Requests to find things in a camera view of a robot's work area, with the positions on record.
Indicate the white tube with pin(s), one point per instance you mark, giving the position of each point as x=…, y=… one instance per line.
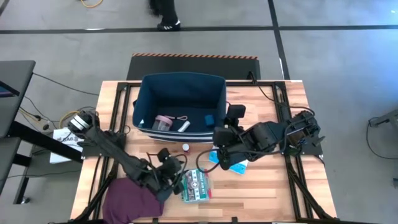
x=184, y=126

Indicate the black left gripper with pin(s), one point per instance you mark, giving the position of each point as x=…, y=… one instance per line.
x=171, y=168

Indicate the clear cup with pink lid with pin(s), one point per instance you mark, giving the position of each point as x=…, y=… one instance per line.
x=163, y=122

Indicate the small white tag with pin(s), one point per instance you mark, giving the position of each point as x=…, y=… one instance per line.
x=141, y=122

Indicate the white printed paper sheet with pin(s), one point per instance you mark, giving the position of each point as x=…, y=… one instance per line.
x=62, y=146

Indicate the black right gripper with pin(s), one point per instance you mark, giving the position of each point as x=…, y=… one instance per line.
x=228, y=140

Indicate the black floor mat orange edge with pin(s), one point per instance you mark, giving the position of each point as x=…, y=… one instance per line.
x=192, y=67

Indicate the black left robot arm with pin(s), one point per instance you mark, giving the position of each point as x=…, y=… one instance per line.
x=124, y=155

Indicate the dark grey desk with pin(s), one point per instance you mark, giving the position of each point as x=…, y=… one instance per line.
x=14, y=93

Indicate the blue weekly pill organizer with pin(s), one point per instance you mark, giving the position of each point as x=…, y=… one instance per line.
x=239, y=168

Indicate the navy white striped fabric basket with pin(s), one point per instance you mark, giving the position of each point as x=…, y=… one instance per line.
x=180, y=90

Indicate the blue bandage roll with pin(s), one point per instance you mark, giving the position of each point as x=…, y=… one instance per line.
x=209, y=120

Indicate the person's black shoe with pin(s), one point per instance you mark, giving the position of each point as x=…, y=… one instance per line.
x=168, y=15

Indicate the small bottle with white cap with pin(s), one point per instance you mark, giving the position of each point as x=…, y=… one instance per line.
x=186, y=147

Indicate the green first aid kit box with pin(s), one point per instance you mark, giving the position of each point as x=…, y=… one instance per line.
x=197, y=186

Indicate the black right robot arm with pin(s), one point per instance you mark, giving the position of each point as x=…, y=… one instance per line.
x=264, y=133

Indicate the purple cloth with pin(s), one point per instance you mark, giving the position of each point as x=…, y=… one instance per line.
x=130, y=202

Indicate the black aluminium table frame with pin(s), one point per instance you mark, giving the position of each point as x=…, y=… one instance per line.
x=293, y=174

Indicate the grey stand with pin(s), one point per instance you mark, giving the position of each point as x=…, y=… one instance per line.
x=385, y=118

